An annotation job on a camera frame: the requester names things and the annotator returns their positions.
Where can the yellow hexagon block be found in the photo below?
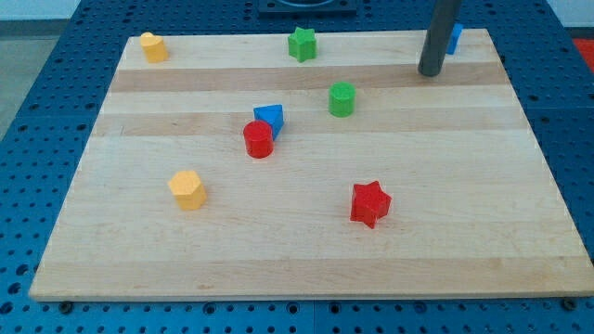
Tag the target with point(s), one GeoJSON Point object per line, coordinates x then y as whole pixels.
{"type": "Point", "coordinates": [188, 190]}

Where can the wooden board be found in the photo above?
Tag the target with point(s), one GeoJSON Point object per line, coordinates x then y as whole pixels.
{"type": "Point", "coordinates": [475, 211]}

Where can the red cylinder block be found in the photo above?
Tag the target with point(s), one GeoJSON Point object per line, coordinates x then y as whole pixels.
{"type": "Point", "coordinates": [258, 137]}

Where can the blue triangle block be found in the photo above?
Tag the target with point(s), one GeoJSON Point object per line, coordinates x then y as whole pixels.
{"type": "Point", "coordinates": [273, 115]}

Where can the red star block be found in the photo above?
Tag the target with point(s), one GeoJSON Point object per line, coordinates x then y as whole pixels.
{"type": "Point", "coordinates": [369, 203]}

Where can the green cylinder block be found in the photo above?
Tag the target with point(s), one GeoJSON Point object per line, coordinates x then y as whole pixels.
{"type": "Point", "coordinates": [342, 99]}

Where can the green star block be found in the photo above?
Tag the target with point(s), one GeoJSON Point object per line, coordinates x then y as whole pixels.
{"type": "Point", "coordinates": [302, 44]}

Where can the yellow heart block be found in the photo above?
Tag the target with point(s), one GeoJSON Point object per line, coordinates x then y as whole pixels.
{"type": "Point", "coordinates": [153, 47]}

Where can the blue cube block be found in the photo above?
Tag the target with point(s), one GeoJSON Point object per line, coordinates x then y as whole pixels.
{"type": "Point", "coordinates": [454, 37]}

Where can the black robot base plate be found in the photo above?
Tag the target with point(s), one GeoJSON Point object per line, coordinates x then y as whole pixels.
{"type": "Point", "coordinates": [305, 7]}

